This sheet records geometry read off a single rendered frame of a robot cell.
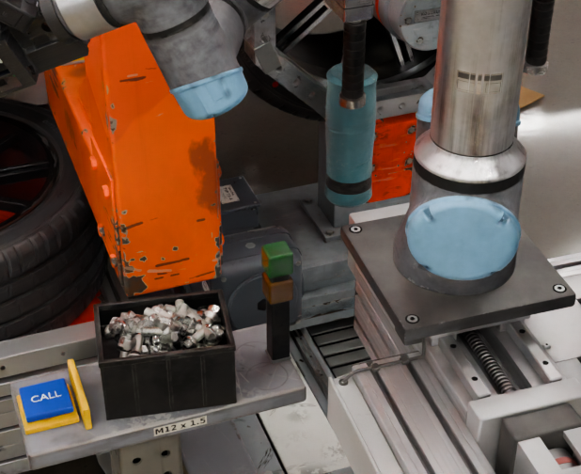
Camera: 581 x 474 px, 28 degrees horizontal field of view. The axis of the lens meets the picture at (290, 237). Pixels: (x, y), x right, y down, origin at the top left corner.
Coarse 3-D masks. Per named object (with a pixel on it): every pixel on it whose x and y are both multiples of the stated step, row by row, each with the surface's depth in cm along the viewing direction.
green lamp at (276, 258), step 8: (264, 248) 176; (272, 248) 176; (280, 248) 176; (288, 248) 176; (264, 256) 176; (272, 256) 174; (280, 256) 174; (288, 256) 175; (264, 264) 177; (272, 264) 174; (280, 264) 175; (288, 264) 175; (272, 272) 175; (280, 272) 176; (288, 272) 176
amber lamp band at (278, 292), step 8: (264, 272) 179; (264, 280) 179; (288, 280) 178; (264, 288) 179; (272, 288) 177; (280, 288) 177; (288, 288) 178; (272, 296) 178; (280, 296) 178; (288, 296) 179; (272, 304) 179
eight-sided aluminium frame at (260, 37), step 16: (272, 16) 203; (256, 32) 204; (272, 32) 205; (256, 48) 206; (272, 48) 206; (256, 64) 207; (272, 64) 208; (288, 64) 210; (288, 80) 212; (304, 80) 213; (416, 80) 228; (432, 80) 227; (304, 96) 215; (320, 96) 216; (384, 96) 222; (400, 96) 222; (416, 96) 223; (320, 112) 218; (384, 112) 223; (400, 112) 224
